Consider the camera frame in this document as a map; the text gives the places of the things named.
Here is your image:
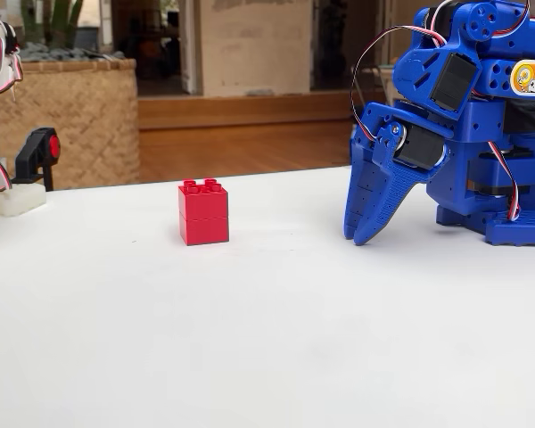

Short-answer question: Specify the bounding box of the red lego brick stack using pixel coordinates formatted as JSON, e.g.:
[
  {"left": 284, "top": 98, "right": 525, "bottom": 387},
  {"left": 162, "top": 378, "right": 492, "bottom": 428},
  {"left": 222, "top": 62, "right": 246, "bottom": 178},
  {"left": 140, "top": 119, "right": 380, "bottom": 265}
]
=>
[{"left": 177, "top": 177, "right": 230, "bottom": 247}]

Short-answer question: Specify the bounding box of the woven wicker planter basket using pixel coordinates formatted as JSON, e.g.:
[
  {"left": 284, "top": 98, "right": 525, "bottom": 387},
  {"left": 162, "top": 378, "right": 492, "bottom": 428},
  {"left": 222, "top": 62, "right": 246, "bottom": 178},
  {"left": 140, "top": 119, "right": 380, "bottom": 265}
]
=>
[{"left": 0, "top": 57, "right": 141, "bottom": 191}]

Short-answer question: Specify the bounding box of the black clamp with red knob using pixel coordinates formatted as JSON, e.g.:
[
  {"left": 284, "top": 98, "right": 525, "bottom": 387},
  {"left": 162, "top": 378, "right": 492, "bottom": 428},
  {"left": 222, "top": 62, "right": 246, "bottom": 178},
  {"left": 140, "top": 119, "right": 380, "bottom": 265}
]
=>
[{"left": 10, "top": 127, "right": 62, "bottom": 192}]

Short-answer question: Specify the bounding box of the green potted plant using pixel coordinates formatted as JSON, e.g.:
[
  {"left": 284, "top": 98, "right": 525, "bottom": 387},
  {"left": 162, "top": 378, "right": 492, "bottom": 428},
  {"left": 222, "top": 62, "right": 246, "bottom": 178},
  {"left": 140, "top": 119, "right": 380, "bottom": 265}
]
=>
[{"left": 19, "top": 0, "right": 86, "bottom": 51}]

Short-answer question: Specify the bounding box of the red white black servo wire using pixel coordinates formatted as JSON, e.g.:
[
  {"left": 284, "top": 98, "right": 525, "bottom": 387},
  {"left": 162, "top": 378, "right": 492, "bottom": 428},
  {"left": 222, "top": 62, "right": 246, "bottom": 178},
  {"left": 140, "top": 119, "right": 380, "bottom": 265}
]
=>
[
  {"left": 487, "top": 140, "right": 523, "bottom": 223},
  {"left": 350, "top": 25, "right": 449, "bottom": 143}
]

